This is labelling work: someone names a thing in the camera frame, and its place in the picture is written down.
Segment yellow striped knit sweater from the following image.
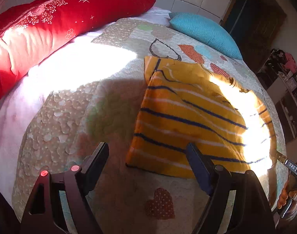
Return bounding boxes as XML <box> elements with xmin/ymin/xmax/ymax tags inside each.
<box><xmin>126</xmin><ymin>56</ymin><xmax>276</xmax><ymax>178</ymax></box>

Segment right hand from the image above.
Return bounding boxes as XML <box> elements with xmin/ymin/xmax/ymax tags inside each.
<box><xmin>277</xmin><ymin>181</ymin><xmax>297</xmax><ymax>219</ymax></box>

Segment white shelf unit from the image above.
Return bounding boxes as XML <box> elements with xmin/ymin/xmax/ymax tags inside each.
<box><xmin>257</xmin><ymin>49</ymin><xmax>297</xmax><ymax>143</ymax></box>

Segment pink cloth on shelf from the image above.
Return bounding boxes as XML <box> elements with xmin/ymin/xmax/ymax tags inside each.
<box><xmin>284</xmin><ymin>52</ymin><xmax>297</xmax><ymax>74</ymax></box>

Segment patchwork quilted bedspread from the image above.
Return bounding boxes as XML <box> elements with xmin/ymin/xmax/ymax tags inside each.
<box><xmin>12</xmin><ymin>19</ymin><xmax>288</xmax><ymax>233</ymax></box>

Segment dark wooden door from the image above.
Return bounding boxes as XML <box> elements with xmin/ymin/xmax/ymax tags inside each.
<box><xmin>221</xmin><ymin>0</ymin><xmax>286</xmax><ymax>73</ymax></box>

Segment turquoise knit pillow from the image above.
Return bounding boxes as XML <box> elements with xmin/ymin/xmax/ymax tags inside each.
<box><xmin>169</xmin><ymin>12</ymin><xmax>243</xmax><ymax>60</ymax></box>

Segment long red pillow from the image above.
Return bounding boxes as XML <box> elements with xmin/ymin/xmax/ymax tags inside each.
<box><xmin>0</xmin><ymin>0</ymin><xmax>156</xmax><ymax>99</ymax></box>

